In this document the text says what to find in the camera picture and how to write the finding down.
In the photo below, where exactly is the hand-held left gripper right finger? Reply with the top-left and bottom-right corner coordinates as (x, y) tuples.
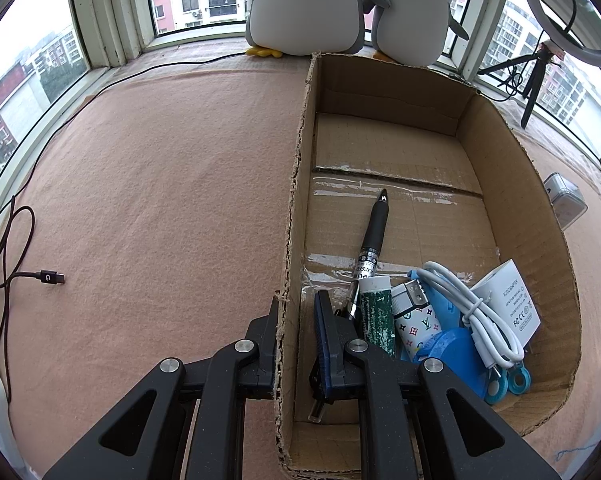
(313, 290), (561, 480)

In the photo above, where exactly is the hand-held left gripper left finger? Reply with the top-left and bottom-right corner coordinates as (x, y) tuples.
(43, 296), (281, 480)

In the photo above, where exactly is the green and white tube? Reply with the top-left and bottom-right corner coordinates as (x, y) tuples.
(358, 276), (397, 358)

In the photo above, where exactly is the patterned white lighter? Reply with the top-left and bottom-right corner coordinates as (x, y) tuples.
(391, 282), (444, 361)

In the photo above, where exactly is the black pen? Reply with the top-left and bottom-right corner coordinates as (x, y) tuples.
(308, 189), (391, 423)

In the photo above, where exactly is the blue phone stand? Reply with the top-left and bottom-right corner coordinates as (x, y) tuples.
(399, 269), (466, 363)

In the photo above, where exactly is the white power adapter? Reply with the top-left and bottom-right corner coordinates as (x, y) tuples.
(468, 259), (541, 361)

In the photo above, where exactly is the white charging cable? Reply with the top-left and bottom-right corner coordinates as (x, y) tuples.
(417, 261), (526, 378)

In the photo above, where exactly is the cardboard box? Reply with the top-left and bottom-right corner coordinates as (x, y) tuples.
(273, 51), (581, 478)

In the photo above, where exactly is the silver tin box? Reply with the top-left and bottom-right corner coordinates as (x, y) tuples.
(543, 172), (589, 231)

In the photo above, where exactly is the black tripod stand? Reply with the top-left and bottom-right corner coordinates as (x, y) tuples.
(478, 0), (581, 129)

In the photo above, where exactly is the small penguin plush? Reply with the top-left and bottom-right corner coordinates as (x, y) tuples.
(363, 0), (470, 67)

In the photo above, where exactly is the large penguin plush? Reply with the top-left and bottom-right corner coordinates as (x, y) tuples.
(238, 0), (391, 58)

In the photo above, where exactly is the white ring light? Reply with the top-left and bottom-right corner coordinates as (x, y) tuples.
(521, 0), (601, 68)

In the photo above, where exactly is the black USB cable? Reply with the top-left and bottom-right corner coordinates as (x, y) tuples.
(0, 195), (66, 401)

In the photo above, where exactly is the black ring light cable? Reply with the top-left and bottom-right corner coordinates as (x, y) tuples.
(0, 52), (526, 241)

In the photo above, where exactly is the white window frame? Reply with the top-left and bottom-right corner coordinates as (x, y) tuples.
(0, 0), (601, 221)

